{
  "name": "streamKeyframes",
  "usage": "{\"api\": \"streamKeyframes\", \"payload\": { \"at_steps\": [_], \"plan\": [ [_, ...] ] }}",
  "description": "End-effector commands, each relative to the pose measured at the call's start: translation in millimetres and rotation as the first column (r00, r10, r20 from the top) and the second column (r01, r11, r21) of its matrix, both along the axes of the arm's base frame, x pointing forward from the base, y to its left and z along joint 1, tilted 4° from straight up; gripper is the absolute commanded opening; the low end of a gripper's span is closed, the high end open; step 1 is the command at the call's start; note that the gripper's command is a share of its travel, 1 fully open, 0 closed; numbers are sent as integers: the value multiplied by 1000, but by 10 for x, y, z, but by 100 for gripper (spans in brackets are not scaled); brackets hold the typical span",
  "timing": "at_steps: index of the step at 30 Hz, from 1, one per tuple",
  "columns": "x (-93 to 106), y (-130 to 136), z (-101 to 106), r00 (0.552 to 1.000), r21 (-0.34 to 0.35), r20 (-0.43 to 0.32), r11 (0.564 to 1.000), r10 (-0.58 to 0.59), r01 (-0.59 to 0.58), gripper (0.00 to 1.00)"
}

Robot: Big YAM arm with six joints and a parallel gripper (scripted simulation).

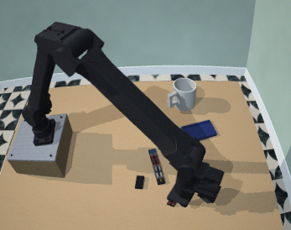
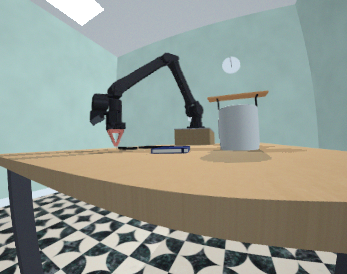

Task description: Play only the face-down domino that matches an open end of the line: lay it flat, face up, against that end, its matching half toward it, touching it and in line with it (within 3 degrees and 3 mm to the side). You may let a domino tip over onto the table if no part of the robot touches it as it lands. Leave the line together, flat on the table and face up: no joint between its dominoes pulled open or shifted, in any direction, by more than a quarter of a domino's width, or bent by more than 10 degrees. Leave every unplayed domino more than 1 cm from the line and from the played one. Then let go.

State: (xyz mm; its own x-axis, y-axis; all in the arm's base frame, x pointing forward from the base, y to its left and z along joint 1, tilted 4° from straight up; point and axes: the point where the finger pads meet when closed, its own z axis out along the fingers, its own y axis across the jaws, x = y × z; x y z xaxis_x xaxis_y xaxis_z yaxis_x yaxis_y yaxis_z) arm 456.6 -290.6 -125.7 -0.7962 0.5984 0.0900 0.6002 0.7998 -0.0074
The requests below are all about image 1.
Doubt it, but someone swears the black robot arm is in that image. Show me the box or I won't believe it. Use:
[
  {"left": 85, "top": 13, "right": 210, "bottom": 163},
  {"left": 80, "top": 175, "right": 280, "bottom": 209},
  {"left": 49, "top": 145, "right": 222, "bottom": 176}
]
[{"left": 22, "top": 22, "right": 224, "bottom": 204}]

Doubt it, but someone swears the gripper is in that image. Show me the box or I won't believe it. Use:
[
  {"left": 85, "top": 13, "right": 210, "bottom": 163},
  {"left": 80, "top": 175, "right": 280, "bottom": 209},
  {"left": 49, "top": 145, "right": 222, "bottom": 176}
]
[{"left": 167, "top": 181, "right": 193, "bottom": 207}]

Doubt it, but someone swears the dark blue flat rectangular pad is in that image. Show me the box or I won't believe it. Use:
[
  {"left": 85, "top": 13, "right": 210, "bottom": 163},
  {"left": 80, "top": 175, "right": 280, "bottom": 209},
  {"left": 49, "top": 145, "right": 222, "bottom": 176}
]
[{"left": 181, "top": 119, "right": 217, "bottom": 141}]

